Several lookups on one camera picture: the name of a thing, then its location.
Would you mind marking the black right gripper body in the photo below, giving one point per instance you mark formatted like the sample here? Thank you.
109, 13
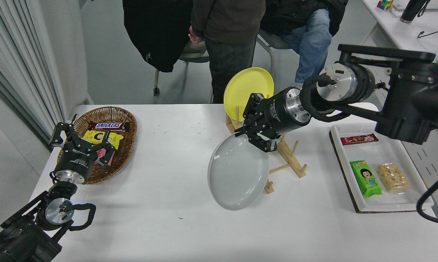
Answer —
275, 114

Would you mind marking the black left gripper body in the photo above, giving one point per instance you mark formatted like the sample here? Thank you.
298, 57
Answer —
75, 160

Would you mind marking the grey plate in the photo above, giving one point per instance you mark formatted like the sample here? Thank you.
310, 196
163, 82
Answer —
237, 174

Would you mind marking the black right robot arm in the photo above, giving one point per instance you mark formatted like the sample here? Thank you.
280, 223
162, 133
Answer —
404, 102

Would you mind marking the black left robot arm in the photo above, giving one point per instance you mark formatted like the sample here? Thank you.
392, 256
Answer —
22, 240

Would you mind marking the yellow plate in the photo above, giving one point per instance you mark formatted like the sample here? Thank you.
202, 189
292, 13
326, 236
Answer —
240, 87

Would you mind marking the wooden plate rack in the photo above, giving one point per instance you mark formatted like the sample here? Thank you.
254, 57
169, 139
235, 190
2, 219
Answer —
289, 156

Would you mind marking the standing person's hand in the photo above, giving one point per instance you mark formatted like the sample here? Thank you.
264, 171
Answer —
196, 37

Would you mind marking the pink snack packet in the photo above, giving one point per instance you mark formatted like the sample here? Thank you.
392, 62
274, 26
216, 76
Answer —
100, 152

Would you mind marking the brown wicker basket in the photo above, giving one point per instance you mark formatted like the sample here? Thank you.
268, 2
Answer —
124, 153

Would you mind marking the yellow snack packet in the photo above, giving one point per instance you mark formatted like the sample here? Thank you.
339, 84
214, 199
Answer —
93, 136

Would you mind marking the Snickers chocolate bar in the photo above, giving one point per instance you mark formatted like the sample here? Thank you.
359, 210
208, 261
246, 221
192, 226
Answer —
107, 126

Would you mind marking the standing person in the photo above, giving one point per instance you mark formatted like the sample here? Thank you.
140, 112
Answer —
229, 54

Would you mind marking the grey chair with person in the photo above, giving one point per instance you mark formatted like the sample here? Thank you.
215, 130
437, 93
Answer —
273, 42

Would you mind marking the seated person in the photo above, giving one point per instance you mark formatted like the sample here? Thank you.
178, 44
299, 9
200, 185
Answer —
310, 47

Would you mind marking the grey chair with jacket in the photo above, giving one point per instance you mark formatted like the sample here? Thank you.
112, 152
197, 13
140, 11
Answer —
195, 58

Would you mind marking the white rectangular tray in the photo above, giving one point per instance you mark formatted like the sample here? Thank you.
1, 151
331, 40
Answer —
350, 153

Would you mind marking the red snack bar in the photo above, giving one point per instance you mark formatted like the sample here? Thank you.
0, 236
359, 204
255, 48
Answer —
357, 139

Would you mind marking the white curtain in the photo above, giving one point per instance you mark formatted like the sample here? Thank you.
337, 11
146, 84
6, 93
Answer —
11, 54

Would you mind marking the green snack packet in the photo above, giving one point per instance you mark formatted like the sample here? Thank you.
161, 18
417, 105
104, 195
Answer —
366, 180

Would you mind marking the black jacket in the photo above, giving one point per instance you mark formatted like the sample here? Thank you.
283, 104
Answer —
157, 32

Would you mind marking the clear bag of puffed snacks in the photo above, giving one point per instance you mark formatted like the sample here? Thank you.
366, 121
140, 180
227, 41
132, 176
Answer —
391, 178

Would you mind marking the white side desk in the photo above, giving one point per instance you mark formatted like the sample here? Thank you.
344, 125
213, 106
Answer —
404, 32

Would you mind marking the colourful puzzle cube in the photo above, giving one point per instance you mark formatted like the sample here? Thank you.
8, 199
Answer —
383, 4

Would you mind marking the black thermos bottle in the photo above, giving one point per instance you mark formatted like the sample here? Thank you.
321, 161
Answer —
410, 11

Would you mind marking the white flat device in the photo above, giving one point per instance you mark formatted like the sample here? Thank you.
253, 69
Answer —
437, 5

